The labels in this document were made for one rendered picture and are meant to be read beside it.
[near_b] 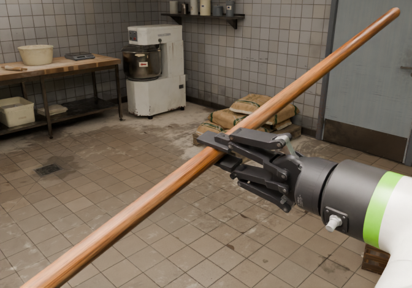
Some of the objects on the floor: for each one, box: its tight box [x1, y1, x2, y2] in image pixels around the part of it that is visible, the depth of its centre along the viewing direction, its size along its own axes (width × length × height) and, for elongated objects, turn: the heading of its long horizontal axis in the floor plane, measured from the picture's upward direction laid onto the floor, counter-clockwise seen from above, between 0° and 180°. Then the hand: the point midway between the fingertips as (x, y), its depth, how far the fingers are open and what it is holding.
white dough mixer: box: [121, 24, 186, 119], centre depth 552 cm, size 92×59×132 cm, turn 135°
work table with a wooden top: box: [0, 53, 123, 139], centre depth 479 cm, size 220×80×90 cm, turn 135°
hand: (219, 150), depth 61 cm, fingers closed on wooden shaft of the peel, 3 cm apart
